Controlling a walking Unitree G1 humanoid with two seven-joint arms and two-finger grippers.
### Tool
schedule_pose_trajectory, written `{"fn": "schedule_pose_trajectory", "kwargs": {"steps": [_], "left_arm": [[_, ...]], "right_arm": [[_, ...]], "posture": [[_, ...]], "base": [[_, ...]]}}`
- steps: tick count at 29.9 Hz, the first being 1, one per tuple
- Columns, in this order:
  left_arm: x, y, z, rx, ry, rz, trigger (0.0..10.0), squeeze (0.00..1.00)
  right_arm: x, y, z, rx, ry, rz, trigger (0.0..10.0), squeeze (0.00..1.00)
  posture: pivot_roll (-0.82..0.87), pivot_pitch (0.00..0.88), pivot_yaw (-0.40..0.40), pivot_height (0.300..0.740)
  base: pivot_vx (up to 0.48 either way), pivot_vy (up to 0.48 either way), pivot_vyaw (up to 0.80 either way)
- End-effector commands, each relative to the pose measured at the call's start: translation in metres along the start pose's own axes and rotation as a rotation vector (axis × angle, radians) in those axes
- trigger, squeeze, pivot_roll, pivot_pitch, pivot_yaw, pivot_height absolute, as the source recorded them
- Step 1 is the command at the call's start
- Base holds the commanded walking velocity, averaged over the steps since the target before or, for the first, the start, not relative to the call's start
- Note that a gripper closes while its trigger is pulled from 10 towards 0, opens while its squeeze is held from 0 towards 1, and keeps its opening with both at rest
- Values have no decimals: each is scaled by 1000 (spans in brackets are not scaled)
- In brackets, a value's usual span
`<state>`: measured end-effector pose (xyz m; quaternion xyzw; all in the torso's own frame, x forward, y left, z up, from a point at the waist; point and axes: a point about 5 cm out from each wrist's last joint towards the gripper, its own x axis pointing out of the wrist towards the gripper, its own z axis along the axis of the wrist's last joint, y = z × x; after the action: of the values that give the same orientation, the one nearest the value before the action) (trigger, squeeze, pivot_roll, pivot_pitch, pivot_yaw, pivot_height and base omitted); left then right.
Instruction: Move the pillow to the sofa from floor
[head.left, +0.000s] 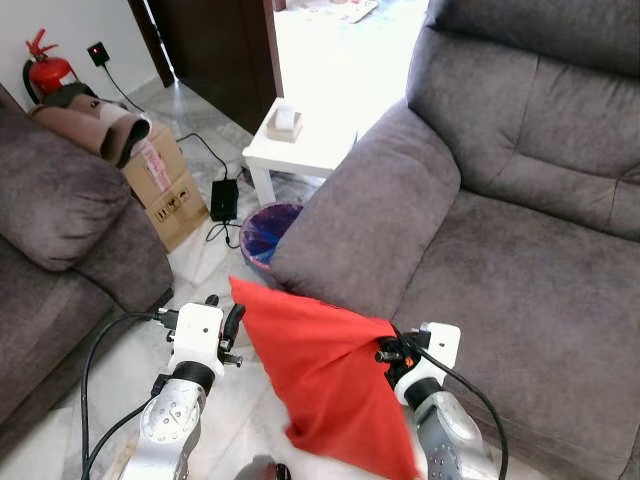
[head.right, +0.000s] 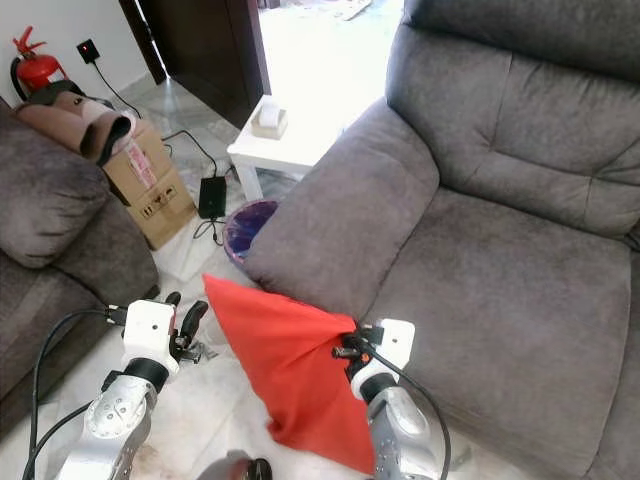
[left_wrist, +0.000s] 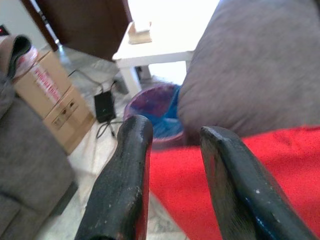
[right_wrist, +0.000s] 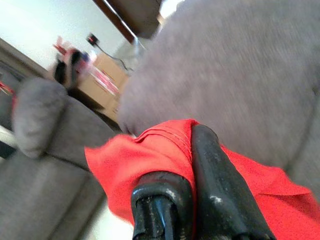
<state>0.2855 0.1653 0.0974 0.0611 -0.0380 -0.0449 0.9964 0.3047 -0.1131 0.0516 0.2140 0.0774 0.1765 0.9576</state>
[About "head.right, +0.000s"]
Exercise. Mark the patterned rug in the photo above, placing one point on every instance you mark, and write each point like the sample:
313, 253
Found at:
350, 8

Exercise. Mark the red fire extinguisher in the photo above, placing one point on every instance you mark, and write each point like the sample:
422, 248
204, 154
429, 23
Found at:
38, 70

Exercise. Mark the brown cardboard box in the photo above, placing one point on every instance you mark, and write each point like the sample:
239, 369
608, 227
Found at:
155, 195

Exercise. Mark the black power adapter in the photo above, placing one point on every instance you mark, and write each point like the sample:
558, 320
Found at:
212, 198

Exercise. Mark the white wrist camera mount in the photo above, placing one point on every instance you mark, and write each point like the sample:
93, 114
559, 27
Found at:
148, 335
395, 345

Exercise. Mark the white side table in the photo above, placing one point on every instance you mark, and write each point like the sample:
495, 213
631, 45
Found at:
265, 155

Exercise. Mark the grey fabric sofa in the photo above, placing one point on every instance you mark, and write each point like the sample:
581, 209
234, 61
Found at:
480, 250
50, 230

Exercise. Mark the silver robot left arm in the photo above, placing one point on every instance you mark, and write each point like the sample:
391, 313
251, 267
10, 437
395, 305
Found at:
115, 420

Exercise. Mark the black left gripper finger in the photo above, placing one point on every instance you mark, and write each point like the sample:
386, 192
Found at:
192, 325
173, 298

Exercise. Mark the dark wooden door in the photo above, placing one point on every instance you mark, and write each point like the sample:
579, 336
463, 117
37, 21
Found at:
210, 50

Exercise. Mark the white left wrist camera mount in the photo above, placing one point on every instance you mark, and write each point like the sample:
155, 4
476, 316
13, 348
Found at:
148, 335

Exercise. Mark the brown folded blanket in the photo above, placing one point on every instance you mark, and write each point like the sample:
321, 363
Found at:
75, 125

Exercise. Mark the black wall socket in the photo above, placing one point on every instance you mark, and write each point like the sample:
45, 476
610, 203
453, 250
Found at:
88, 51

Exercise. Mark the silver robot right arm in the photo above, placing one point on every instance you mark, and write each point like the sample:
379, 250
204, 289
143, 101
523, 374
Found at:
400, 430

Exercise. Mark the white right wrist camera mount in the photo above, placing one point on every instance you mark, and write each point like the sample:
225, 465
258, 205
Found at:
395, 345

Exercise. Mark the white tissue box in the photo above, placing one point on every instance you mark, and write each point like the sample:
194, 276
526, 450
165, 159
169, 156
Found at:
269, 118

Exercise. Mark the waste bin with blue liner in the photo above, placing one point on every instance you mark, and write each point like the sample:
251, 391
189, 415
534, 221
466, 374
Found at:
248, 228

